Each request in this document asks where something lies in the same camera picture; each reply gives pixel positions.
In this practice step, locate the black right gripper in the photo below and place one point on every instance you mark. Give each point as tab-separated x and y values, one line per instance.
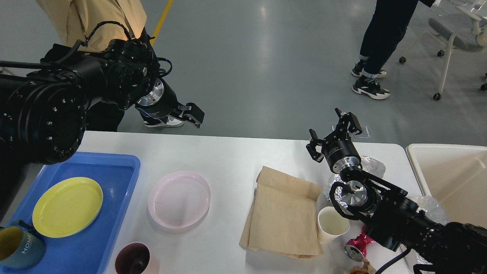
340	152

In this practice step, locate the teal mug with yellow inside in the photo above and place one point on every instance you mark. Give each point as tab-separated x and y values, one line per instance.
19	247

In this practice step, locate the person in beige jacket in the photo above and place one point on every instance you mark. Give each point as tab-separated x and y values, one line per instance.
75	20

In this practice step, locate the crumpled aluminium foil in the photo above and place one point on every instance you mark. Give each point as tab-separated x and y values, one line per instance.
369	164

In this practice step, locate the pink mug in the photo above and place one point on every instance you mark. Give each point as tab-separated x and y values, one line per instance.
136	258

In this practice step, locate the beige plastic bin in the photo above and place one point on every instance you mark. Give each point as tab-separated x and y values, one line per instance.
456	176

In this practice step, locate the person in dark jeans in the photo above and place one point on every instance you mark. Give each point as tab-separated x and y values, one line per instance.
386	30

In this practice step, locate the yellow plate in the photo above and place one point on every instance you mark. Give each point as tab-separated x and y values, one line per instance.
67	207

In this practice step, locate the white office chair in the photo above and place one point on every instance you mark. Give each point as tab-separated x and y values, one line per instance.
465	30

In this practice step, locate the brown paper scrap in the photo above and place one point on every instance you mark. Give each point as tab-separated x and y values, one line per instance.
364	268

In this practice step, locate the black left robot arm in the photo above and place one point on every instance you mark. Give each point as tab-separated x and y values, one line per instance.
44	114

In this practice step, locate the pink plate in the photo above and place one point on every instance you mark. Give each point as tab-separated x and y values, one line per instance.
179	200

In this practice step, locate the blue plastic tray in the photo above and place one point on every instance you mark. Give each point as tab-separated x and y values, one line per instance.
88	251

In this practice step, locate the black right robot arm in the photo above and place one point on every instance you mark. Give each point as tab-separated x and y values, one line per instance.
390	218

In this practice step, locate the brown paper bag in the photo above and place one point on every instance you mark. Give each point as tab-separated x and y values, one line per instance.
283	216

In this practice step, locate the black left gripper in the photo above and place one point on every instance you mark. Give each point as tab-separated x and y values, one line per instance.
190	112

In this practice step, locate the crushed pink can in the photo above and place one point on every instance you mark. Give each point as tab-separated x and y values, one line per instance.
356	248

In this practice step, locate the white paper cup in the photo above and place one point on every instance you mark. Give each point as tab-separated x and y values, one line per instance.
331	225

